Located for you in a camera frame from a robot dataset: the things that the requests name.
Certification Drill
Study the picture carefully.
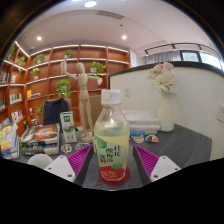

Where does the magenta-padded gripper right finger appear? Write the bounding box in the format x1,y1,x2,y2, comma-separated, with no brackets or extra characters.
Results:
132,144,182,186

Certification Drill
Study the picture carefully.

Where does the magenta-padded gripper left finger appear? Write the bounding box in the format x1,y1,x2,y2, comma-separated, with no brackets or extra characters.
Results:
44,144,95,188

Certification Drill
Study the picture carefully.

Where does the clear drink bottle white cap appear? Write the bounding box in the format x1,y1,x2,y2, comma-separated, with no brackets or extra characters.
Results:
93,89,131,183

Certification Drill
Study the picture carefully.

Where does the small printed sticker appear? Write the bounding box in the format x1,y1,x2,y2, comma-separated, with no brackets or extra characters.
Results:
144,134,160,144
131,134,146,145
60,143,73,154
74,142,91,151

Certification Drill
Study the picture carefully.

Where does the white patterned mug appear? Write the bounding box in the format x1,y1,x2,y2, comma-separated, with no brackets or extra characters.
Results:
27,153,54,170

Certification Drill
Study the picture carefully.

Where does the stack of dark books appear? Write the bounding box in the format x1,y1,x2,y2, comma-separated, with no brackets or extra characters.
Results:
19,123,62,157

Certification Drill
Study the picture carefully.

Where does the green and white carton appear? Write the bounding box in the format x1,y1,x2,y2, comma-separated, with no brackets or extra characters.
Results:
59,111,78,144

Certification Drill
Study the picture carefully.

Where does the white vase with flowers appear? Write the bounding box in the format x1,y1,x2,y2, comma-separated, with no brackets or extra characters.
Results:
146,61,181,133

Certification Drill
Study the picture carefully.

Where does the dark office chair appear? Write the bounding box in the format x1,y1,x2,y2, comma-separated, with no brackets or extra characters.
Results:
42,97,73,127

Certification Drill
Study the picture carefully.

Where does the stack of colourful books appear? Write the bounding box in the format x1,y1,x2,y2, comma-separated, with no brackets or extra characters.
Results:
0,121,21,160

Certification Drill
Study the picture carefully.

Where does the wooden artist mannequin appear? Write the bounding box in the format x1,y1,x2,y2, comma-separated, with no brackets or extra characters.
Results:
59,59,104,144

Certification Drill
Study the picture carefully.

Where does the orange wooden shelf unit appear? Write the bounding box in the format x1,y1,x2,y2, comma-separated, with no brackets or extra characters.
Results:
0,39,131,134

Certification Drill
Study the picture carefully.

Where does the grey curtain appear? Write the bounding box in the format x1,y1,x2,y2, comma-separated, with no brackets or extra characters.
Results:
144,50,183,65

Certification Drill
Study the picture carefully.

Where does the window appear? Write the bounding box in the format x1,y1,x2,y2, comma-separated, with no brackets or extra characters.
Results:
179,49,223,71

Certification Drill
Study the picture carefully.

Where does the ceiling air vent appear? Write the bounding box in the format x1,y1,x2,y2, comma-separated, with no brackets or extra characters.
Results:
96,9,125,20

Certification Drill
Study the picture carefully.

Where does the white wall socket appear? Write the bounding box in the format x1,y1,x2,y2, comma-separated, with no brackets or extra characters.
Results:
216,103,224,123

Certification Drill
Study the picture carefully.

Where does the black track light rail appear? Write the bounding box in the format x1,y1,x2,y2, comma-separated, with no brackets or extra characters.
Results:
143,42,221,58

